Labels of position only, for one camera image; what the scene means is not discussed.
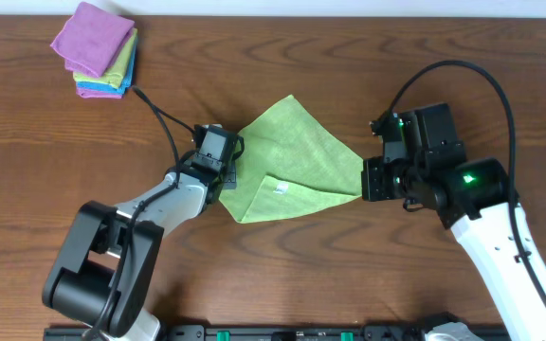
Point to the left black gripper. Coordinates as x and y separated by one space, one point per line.
230 170

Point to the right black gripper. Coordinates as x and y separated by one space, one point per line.
373 178

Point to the green microfiber cloth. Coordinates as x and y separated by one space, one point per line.
291 166

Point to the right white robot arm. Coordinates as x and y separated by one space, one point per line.
473 200

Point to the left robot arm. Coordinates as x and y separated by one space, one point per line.
104 268

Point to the blue folded cloth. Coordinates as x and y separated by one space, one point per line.
118 80

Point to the light green folded cloth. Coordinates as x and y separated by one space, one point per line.
132 40

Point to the purple folded cloth at bottom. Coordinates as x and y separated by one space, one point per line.
96 94

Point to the purple folded cloth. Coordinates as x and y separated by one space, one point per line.
91 39
96 94

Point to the purple folded cloth on top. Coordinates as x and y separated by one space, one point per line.
91 39

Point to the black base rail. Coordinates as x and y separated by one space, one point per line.
278 333

